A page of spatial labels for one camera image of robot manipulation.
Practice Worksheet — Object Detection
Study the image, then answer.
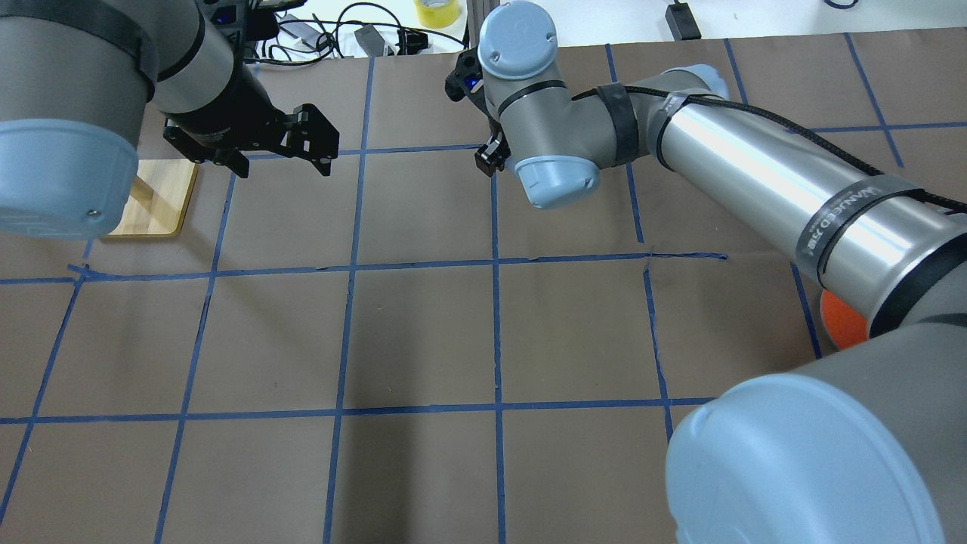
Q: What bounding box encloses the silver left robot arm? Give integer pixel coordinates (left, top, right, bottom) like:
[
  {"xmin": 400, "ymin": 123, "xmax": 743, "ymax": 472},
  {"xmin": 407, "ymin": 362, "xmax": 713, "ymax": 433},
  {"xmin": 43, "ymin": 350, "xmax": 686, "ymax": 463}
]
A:
[{"xmin": 1, "ymin": 1, "xmax": 339, "ymax": 239}]

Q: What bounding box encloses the black power adapter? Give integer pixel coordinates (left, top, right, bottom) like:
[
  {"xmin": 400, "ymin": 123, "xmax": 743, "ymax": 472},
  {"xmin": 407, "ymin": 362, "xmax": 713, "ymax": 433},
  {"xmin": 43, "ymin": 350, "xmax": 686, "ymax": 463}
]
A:
[{"xmin": 664, "ymin": 1, "xmax": 703, "ymax": 42}]

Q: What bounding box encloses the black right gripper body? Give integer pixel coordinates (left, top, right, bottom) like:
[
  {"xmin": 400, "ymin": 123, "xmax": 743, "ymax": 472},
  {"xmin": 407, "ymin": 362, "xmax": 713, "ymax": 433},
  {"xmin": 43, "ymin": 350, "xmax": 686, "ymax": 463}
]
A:
[{"xmin": 444, "ymin": 49, "xmax": 511, "ymax": 176}]

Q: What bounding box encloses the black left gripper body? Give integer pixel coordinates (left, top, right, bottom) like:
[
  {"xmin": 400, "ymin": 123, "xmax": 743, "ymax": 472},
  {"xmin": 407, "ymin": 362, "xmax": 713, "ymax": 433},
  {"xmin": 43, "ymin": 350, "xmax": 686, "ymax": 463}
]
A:
[{"xmin": 162, "ymin": 64, "xmax": 297, "ymax": 178}]

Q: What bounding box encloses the orange can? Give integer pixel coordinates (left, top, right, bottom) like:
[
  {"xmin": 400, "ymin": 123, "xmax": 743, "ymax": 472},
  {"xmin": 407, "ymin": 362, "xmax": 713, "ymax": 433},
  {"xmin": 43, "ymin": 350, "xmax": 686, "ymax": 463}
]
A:
[{"xmin": 819, "ymin": 289, "xmax": 870, "ymax": 351}]

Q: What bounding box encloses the wooden mug tree stand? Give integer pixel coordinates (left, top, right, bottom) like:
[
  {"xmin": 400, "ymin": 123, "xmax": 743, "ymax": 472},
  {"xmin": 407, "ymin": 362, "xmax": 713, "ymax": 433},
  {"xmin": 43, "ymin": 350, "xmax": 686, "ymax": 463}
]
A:
[{"xmin": 103, "ymin": 159, "xmax": 199, "ymax": 239}]

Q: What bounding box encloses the yellow tape roll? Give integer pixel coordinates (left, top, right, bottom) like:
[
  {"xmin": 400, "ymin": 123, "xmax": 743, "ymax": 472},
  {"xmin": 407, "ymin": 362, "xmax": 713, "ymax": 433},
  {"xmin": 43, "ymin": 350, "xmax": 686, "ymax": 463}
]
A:
[{"xmin": 413, "ymin": 0, "xmax": 460, "ymax": 29}]

